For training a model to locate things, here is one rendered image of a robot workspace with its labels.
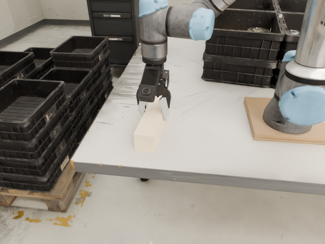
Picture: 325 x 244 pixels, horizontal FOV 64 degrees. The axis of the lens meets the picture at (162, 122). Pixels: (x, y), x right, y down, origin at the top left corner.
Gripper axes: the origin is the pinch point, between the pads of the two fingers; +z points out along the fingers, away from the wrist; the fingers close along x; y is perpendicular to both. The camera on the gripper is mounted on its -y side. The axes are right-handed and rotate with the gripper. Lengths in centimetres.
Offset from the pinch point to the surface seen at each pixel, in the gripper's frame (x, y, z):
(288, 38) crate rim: -43, 36, -18
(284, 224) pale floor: -63, 24, 74
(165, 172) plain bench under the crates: -7.7, -18.3, 5.0
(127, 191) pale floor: 24, 28, 74
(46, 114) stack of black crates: 59, 22, 22
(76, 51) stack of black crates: 94, 116, 25
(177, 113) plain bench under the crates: -6.2, 10.6, 4.3
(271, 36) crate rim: -36, 37, -18
